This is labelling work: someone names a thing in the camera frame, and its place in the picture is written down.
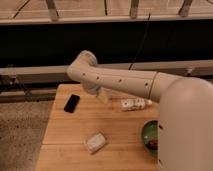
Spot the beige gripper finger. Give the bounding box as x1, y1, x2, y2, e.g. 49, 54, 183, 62
97, 88, 111, 104

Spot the black eraser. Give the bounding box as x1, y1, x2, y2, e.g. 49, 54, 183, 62
64, 94, 80, 113

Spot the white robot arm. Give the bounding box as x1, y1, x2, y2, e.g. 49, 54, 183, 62
67, 50, 213, 171

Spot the white sponge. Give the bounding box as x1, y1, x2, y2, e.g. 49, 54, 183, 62
85, 133, 107, 154

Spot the green plate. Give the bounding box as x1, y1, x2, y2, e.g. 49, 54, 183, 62
141, 120, 158, 157

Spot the brown sausage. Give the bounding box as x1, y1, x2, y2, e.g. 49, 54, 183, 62
148, 140, 158, 149

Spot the black hanging cable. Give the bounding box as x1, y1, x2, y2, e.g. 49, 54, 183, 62
128, 12, 152, 71

